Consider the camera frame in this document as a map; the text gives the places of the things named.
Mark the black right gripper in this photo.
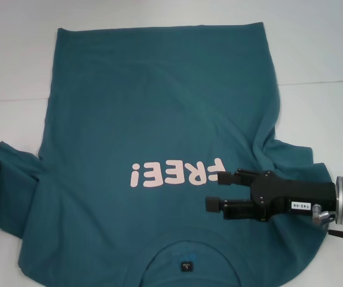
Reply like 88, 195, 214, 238
204, 169, 336, 222

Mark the teal FREE print t-shirt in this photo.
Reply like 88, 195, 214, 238
0, 21, 335, 287

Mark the right arm connector cable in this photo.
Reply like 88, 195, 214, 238
311, 204, 343, 242

